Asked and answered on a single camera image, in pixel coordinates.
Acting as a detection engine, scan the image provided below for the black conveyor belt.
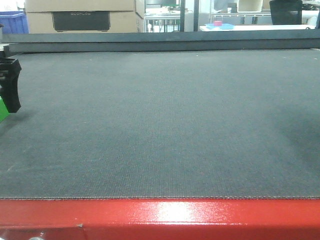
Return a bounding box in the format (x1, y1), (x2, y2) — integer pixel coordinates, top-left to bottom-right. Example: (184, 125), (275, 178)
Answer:
(0, 49), (320, 199)

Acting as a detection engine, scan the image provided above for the red cylinder on tray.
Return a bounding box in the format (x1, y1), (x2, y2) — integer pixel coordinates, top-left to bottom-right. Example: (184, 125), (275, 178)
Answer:
(213, 20), (223, 27)

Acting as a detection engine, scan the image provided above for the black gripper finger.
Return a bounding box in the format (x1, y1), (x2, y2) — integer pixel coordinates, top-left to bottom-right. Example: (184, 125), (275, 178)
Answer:
(0, 57), (22, 113)

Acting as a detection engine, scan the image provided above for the dark grey conveyor rail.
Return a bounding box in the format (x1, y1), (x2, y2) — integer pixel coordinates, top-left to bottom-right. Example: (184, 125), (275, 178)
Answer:
(2, 28), (320, 53)

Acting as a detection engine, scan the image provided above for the white background table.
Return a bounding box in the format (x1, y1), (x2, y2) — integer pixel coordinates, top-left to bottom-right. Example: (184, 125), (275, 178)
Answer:
(199, 23), (316, 32)

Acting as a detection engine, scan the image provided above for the cardboard box with black label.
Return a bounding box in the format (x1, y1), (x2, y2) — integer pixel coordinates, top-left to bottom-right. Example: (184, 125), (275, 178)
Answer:
(25, 0), (145, 34)

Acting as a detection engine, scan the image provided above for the blue tray on table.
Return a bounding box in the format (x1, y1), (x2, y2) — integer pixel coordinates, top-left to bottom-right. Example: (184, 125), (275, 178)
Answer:
(205, 23), (235, 31)

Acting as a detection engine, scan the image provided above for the green two-stud toy block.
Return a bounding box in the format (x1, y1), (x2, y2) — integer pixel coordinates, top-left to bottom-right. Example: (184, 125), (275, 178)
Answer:
(0, 97), (10, 122)

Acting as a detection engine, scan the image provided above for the silver bolt head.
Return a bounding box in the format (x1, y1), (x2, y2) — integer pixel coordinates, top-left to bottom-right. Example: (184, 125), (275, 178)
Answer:
(29, 237), (44, 240)

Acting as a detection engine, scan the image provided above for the red conveyor frame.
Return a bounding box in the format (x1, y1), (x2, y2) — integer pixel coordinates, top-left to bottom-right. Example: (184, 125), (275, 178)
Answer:
(0, 199), (320, 240)

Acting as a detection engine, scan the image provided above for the black office chair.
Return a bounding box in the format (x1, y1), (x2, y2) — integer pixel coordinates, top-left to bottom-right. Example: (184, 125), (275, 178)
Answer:
(269, 0), (303, 25)

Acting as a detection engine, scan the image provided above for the blue plastic crate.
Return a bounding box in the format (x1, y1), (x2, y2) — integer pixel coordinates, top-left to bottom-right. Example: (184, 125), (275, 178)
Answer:
(0, 11), (29, 34)

